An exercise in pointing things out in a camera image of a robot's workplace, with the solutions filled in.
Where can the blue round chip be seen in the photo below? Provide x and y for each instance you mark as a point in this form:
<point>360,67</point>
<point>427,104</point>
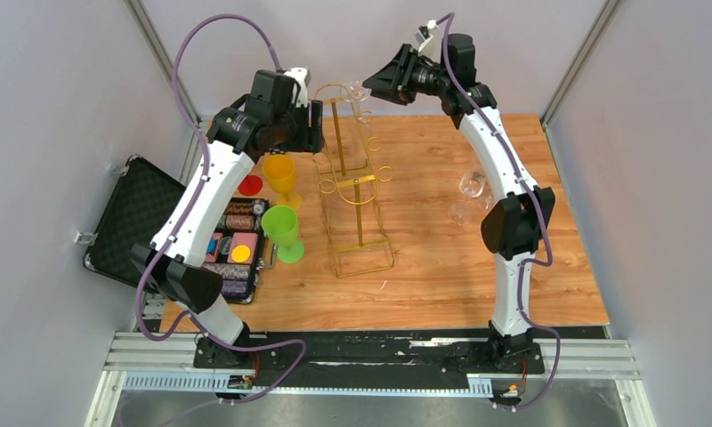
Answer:
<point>213,246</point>

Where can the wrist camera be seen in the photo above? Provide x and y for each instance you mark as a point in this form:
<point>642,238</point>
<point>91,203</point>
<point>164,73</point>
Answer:
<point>427,39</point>
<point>302,77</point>

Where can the black poker chip case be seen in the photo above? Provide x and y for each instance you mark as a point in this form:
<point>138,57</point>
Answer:
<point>142,201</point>

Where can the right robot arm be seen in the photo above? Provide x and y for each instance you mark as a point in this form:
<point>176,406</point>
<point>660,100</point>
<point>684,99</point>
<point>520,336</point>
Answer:
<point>516,224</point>

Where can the clear wine glass front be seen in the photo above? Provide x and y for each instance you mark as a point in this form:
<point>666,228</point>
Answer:
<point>486,200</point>

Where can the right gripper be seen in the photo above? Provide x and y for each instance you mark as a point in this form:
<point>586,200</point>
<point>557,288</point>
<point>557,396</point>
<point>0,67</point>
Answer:
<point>394,84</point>

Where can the yellow round chip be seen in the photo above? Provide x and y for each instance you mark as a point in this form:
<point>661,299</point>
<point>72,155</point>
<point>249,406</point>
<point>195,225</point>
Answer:
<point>241,254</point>

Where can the red wine glass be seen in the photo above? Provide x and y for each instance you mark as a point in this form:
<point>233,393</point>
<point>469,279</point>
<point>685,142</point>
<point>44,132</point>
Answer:
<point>250,186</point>

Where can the green wine glass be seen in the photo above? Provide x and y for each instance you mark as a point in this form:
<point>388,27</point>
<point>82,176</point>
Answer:
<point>281,226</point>

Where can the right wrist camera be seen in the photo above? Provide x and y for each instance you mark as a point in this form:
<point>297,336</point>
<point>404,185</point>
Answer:
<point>427,39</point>

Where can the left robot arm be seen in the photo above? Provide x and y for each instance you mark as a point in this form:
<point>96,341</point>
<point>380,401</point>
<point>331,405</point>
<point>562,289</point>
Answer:
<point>276,115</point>

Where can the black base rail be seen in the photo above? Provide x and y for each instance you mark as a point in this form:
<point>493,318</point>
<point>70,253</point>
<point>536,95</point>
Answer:
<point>444,363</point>

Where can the clear dealer button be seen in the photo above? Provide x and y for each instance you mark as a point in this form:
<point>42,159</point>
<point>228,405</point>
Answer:
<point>224,245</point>

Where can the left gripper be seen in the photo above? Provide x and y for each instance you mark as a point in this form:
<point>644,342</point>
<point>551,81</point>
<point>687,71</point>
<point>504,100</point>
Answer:
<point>311,138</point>

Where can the clear wine glass rearmost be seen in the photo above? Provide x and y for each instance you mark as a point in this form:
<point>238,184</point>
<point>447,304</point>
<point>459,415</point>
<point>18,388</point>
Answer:
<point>358,128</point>

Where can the gold wire glass rack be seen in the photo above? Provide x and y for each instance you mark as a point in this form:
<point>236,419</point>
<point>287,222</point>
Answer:
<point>358,242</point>

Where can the orange wine glass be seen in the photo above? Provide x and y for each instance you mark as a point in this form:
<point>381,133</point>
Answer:
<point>280,173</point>

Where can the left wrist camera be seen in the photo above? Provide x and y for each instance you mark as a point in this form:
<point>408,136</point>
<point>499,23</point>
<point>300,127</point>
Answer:
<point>302,77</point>

